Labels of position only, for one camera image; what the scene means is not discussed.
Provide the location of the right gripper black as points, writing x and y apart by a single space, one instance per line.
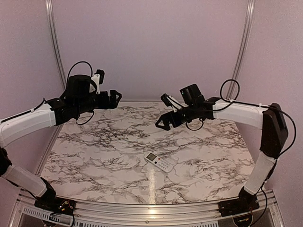
167 126

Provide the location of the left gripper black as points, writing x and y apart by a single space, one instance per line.
113 102

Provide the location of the white remote control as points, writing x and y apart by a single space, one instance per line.
164 164

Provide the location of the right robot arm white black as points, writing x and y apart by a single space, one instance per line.
269 119

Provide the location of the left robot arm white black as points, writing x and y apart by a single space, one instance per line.
82 95

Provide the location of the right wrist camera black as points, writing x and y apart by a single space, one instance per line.
170 101

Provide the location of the front aluminium rail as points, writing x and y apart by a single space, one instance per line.
101 214

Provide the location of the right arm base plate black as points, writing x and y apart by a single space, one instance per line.
236 206

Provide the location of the left aluminium frame post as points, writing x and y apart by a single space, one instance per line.
55 42

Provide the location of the aluminium frame post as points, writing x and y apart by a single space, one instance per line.
244 39
55 42

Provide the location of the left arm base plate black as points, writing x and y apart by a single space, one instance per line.
58 205

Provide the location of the right aluminium frame post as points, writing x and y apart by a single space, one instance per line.
244 39

